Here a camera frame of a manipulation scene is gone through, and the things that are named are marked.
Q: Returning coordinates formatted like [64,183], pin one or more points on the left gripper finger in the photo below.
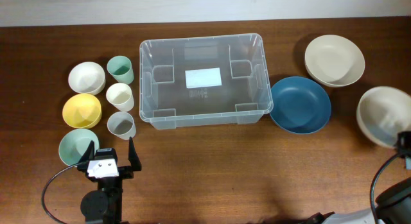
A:
[133,158]
[88,154]

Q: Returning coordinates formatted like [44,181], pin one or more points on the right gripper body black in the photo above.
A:
[404,144]

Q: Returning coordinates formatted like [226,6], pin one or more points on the beige plate bowl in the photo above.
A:
[382,113]
[334,61]

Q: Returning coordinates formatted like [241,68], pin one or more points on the blue plate bowl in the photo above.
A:
[301,106]

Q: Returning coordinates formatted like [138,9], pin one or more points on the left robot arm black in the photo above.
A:
[104,205]

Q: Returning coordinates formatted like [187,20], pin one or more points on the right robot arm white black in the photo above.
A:
[391,207]

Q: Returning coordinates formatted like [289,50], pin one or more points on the clear plastic storage container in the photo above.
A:
[166,103]

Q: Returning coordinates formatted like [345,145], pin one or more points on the white label in container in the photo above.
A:
[203,78]

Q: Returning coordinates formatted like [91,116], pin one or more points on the mint green small bowl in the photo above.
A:
[74,144]

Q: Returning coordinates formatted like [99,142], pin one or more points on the grey cup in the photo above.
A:
[122,125]

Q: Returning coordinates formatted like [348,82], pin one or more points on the yellow small bowl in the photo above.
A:
[82,111]

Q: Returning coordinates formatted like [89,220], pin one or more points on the cream white cup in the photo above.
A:
[120,95]

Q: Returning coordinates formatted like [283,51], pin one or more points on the white small bowl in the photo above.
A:
[87,77]

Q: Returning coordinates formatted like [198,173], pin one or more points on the mint green cup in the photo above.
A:
[120,67]

